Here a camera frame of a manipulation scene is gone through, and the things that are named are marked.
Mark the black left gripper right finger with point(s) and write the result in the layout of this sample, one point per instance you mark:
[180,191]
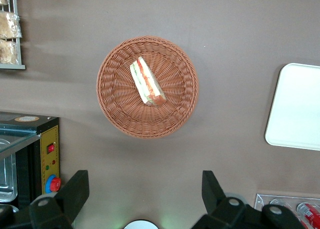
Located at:
[212,189]

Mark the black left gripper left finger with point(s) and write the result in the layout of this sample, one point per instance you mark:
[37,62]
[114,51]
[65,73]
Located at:
[72,189]

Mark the triangular sandwich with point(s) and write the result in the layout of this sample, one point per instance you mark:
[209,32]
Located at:
[147,82]

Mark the round brown wicker basket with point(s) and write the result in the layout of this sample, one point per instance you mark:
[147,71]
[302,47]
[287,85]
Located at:
[117,94]

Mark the beige plastic tray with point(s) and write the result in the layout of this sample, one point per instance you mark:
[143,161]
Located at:
[295,106]

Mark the snack tray right edge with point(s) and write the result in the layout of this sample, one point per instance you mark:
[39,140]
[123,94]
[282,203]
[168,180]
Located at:
[15,34]

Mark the clear acrylic bottle rack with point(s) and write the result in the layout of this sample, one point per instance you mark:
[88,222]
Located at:
[262,199]

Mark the black yellow food warmer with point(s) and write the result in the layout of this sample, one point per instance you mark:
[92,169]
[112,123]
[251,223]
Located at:
[50,139]

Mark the steel pan in warmer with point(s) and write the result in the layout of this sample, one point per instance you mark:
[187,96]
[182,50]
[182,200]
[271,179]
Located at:
[7,174]

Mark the red cola bottle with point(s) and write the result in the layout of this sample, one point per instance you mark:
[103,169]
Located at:
[310,214]

